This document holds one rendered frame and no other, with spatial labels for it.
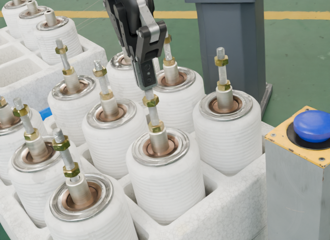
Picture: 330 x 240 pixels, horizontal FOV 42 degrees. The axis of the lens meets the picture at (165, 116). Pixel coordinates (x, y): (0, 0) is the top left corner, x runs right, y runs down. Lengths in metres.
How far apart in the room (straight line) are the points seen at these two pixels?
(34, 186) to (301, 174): 0.33
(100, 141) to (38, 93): 0.40
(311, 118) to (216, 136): 0.18
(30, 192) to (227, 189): 0.26
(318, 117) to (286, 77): 0.71
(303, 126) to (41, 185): 0.33
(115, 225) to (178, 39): 0.99
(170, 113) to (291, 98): 0.47
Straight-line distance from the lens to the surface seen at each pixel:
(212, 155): 0.61
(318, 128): 0.43
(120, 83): 0.75
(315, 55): 1.25
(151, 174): 0.52
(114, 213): 0.49
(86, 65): 1.00
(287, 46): 1.30
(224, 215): 0.58
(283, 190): 0.47
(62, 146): 0.45
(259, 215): 0.65
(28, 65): 1.09
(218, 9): 0.88
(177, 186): 0.53
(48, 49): 1.01
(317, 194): 0.44
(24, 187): 0.58
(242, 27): 0.88
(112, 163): 0.63
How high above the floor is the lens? 0.59
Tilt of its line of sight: 34 degrees down
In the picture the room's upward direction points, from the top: 11 degrees counter-clockwise
